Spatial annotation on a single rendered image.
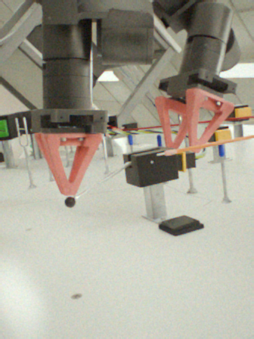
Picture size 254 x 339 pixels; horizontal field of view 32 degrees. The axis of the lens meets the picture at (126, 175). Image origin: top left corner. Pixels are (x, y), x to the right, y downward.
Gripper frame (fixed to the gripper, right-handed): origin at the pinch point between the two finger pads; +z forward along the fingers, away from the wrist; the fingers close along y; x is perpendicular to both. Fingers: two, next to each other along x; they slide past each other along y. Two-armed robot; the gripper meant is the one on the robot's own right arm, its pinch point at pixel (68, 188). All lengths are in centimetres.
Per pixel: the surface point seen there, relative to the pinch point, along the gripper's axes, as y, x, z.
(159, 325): -23.3, 0.2, 7.0
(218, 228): -9.1, -15.2, 4.3
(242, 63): 278, -245, -59
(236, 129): 43, -58, -6
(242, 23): 251, -223, -88
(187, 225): -7.4, -11.9, 4.0
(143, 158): -1.9, -8.9, -3.4
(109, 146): 57, -28, -1
